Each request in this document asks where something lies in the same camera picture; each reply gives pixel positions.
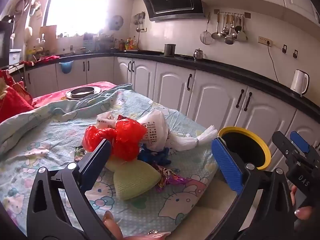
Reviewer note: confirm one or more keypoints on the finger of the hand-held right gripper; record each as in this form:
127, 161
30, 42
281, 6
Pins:
300, 141
282, 142

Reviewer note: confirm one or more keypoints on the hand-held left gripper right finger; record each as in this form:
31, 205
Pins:
227, 165

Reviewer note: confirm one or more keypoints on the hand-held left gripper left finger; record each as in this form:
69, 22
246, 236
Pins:
98, 155

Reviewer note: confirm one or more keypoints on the yellow-rimmed black trash bin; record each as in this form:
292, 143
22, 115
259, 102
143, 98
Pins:
240, 129

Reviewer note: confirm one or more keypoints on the light green mesh sponge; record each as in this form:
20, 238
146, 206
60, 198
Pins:
135, 180

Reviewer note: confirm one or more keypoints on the person's right hand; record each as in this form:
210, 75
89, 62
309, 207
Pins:
302, 212

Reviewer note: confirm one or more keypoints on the person's left hand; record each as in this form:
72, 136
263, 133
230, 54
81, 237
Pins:
111, 226

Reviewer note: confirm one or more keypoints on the red plastic bag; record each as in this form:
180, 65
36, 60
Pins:
125, 135

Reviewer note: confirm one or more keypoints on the white printed plastic bag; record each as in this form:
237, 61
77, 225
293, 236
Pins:
105, 121
155, 127

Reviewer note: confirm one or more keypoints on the twisted white plastic bag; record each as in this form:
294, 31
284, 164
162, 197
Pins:
205, 137

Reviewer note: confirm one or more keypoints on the cartoon cat printed blanket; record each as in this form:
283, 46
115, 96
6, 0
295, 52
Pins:
50, 142

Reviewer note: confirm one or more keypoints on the blue plastic bag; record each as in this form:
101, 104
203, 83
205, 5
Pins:
150, 156

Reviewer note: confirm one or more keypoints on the purple foil wrapper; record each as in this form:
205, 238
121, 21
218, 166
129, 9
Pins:
172, 180

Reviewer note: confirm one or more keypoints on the white electric kettle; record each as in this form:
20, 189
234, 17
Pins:
298, 81

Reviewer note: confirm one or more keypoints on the pink bed sheet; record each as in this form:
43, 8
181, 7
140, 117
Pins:
50, 97

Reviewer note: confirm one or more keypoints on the black kitchen countertop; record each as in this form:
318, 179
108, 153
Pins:
225, 67

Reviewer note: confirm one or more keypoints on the red cushion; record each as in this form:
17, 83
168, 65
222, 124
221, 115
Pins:
12, 100

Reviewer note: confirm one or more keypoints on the white lower kitchen cabinets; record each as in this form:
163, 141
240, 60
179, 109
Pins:
170, 80

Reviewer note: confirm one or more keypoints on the red cloth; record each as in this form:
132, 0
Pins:
48, 58

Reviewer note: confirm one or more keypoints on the pale green spatula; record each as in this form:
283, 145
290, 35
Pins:
242, 36

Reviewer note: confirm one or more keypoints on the metal teapot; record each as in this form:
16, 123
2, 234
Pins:
198, 55

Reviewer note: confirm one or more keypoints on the row of condiment bottles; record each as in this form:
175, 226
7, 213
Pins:
128, 45

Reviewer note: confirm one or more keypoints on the large metal ladle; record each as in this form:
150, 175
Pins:
228, 40

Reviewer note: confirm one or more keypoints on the cardboard sheet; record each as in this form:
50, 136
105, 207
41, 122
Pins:
50, 40

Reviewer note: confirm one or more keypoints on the dark metal canister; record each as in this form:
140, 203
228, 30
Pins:
169, 50

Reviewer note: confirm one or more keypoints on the white storage box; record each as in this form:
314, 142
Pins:
15, 57

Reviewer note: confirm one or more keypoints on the black monitor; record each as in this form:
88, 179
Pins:
5, 42

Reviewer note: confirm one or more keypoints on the kitchen window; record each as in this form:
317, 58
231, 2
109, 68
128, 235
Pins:
77, 7

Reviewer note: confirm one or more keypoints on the black range hood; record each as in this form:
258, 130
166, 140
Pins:
172, 0

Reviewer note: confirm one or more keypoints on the black wall hook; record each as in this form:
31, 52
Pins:
295, 54
285, 49

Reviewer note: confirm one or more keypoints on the wall power socket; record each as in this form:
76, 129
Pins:
263, 40

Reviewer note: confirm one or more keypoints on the wall utensil rail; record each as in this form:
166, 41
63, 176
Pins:
247, 15

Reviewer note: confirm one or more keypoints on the round decorative wall plate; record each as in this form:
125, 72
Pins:
117, 22

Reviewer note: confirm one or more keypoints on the wall-mounted utensil holder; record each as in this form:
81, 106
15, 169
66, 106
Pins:
140, 20

